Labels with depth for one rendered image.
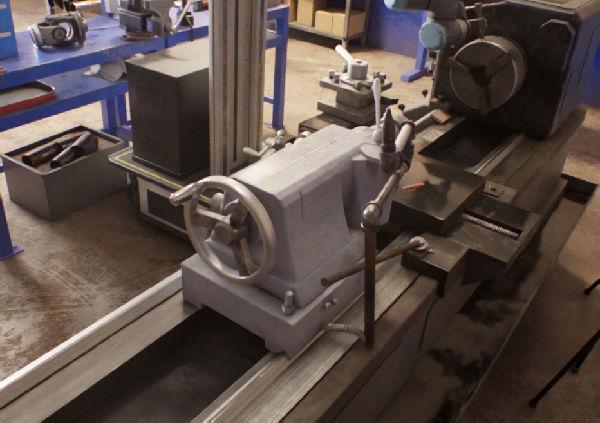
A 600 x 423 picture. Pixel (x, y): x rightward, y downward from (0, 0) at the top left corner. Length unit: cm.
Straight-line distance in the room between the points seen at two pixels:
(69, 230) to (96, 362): 199
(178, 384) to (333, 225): 48
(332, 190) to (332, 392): 41
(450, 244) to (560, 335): 134
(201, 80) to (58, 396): 189
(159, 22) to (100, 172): 90
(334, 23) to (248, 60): 337
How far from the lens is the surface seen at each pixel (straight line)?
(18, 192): 345
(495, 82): 221
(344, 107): 182
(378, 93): 140
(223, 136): 280
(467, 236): 163
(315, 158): 126
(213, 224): 116
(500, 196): 187
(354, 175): 132
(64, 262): 299
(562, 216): 288
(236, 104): 289
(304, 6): 643
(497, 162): 217
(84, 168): 331
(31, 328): 267
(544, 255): 255
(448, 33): 194
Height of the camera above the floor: 172
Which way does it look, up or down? 30 degrees down
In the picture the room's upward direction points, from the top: 5 degrees clockwise
